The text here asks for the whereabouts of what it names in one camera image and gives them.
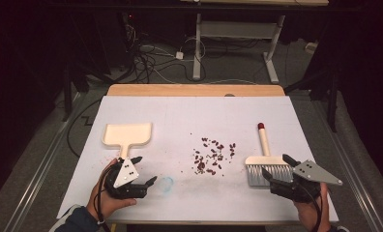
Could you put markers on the cream hand brush grey bristles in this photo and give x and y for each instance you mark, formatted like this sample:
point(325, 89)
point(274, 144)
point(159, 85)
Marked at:
point(264, 141)

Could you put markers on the wooden table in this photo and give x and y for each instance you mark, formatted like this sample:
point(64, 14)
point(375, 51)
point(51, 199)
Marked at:
point(196, 90)

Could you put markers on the small white box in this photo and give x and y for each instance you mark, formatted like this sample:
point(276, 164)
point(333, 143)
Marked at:
point(311, 47)

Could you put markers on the white power adapter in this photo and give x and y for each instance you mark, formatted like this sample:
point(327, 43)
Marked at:
point(179, 55)

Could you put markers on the white metal desk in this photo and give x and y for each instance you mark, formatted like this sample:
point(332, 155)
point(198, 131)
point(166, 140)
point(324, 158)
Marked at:
point(238, 29)

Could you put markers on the cream plastic dustpan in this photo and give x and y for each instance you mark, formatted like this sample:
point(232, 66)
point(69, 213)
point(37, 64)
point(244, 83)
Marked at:
point(126, 135)

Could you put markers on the person's left hand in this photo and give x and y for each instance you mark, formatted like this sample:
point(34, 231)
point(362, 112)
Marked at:
point(112, 203)

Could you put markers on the person's right hand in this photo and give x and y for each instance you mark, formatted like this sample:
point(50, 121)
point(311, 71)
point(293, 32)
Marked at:
point(310, 216)

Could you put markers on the grey table grommet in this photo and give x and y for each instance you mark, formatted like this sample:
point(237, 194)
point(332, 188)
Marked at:
point(229, 95)

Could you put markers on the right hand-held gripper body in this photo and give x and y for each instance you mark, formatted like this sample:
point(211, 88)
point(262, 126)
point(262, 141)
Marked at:
point(315, 174)

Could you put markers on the scattered dark red beans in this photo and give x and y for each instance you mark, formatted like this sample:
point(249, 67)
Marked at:
point(200, 166)

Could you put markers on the dark metal stand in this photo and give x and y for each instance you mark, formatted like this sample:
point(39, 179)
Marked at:
point(67, 103)
point(333, 106)

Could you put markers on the metal floor rail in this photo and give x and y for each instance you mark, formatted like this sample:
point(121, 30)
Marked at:
point(350, 167)
point(41, 167)

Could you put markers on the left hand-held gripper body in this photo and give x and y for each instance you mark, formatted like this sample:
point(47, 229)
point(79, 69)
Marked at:
point(125, 175)

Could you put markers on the white table sheet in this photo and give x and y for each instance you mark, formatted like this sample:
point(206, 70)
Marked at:
point(180, 116)

